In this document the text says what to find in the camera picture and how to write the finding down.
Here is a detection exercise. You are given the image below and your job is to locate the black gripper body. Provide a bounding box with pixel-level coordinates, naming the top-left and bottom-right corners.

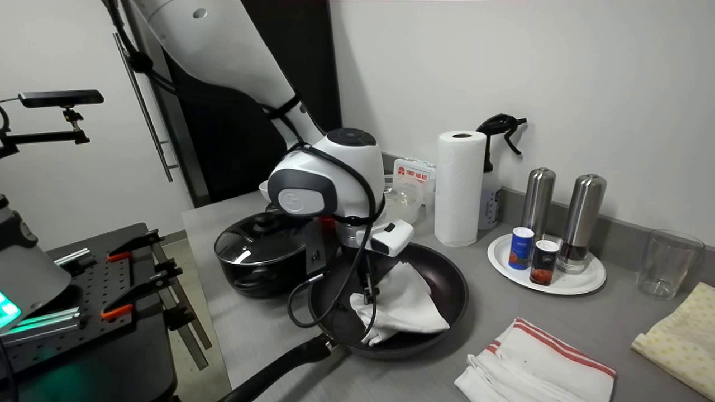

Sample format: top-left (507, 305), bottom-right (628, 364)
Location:
top-left (356, 247), bottom-right (393, 280)

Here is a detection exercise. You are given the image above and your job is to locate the plain white cloth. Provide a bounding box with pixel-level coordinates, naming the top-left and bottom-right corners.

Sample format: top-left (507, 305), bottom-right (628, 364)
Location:
top-left (347, 258), bottom-right (454, 347)

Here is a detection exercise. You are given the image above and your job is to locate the black frying pan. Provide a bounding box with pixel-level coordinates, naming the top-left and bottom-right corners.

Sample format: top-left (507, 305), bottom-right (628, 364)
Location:
top-left (219, 240), bottom-right (472, 402)

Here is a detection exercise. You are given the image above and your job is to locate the yellow cloth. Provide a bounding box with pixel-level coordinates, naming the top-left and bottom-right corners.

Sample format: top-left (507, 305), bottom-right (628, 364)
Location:
top-left (629, 279), bottom-right (715, 402)

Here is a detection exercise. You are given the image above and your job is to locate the black cooking pot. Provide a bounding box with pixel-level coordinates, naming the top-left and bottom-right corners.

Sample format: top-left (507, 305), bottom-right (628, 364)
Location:
top-left (213, 230), bottom-right (331, 302)

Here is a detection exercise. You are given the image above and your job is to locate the white paper towel roll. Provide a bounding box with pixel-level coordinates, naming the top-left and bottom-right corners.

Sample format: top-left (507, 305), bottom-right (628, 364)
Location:
top-left (433, 130), bottom-right (489, 250)

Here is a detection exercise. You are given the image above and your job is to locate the glass pot lid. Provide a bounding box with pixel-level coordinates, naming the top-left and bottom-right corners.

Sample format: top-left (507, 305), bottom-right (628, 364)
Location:
top-left (213, 210), bottom-right (315, 268)

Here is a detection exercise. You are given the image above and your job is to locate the blue spice can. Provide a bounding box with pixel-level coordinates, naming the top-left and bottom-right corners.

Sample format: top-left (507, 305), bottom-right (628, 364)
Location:
top-left (507, 226), bottom-right (537, 272)

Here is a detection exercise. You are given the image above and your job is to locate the dark spice jar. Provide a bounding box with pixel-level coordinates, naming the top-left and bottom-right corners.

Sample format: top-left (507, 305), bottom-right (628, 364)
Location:
top-left (530, 236), bottom-right (562, 287)

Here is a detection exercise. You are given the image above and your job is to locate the red striped white towel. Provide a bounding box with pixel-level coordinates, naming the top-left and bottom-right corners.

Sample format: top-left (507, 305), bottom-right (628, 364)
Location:
top-left (454, 317), bottom-right (618, 402)

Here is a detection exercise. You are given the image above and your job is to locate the steel spice grinder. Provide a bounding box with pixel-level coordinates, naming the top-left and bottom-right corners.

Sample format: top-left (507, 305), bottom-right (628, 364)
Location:
top-left (556, 172), bottom-right (608, 275)
top-left (520, 165), bottom-right (558, 240)

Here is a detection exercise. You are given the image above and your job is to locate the black door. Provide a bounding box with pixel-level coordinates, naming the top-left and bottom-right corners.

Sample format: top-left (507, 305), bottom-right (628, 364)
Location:
top-left (121, 0), bottom-right (343, 207)

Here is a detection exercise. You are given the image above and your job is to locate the spray bottle with black head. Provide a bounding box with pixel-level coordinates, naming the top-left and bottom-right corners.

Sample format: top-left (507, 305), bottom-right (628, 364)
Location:
top-left (475, 112), bottom-right (530, 231)

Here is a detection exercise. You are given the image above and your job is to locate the white round plate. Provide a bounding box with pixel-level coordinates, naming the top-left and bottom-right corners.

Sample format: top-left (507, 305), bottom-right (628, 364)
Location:
top-left (484, 231), bottom-right (608, 296)

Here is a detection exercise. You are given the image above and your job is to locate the black orange clamp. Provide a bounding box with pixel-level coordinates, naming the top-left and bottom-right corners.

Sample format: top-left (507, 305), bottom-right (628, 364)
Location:
top-left (104, 227), bottom-right (165, 262)
top-left (99, 257), bottom-right (215, 372)

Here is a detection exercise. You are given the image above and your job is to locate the black table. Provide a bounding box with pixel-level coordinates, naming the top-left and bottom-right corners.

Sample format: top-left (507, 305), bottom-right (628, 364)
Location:
top-left (0, 220), bottom-right (181, 402)

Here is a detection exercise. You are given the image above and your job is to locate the black perforated breadboard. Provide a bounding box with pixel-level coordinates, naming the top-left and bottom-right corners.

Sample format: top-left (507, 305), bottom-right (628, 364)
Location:
top-left (0, 220), bottom-right (177, 375)

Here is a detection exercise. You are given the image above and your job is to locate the clear drinking glass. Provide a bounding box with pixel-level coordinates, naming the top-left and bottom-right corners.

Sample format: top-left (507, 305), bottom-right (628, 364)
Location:
top-left (637, 230), bottom-right (705, 302)

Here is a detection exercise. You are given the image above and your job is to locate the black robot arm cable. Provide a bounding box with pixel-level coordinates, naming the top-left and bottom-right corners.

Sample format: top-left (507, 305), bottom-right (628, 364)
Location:
top-left (99, 0), bottom-right (387, 331)

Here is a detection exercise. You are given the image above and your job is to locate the steel door handle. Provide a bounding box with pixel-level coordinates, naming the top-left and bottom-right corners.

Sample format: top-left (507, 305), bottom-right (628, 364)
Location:
top-left (110, 30), bottom-right (181, 182)

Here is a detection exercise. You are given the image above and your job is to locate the silver aluminium rail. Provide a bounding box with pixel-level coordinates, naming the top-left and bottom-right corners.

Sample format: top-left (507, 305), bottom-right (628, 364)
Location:
top-left (0, 305), bottom-right (85, 341)

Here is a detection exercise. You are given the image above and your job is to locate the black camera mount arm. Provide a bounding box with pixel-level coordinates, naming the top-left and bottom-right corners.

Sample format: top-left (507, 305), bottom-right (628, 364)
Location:
top-left (0, 104), bottom-right (94, 161)

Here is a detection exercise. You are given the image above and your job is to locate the black camera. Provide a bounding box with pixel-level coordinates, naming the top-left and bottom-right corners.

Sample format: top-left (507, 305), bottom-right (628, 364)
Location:
top-left (17, 86), bottom-right (107, 109)

